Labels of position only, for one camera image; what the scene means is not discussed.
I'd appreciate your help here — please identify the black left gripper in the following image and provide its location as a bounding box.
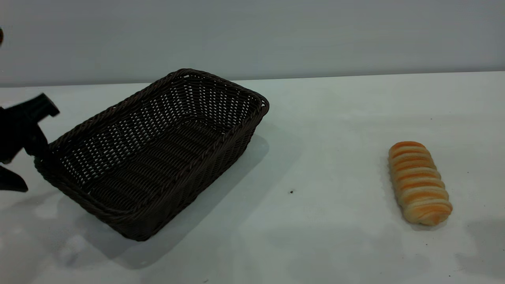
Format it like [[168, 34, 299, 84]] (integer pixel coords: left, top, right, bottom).
[[0, 93, 60, 193]]

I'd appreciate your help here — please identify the black woven wicker basket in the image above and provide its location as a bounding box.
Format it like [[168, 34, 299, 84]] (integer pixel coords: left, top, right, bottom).
[[34, 69, 270, 242]]

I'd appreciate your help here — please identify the striped orange bread roll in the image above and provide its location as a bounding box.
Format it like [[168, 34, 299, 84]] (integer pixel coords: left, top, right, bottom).
[[388, 141, 453, 226]]

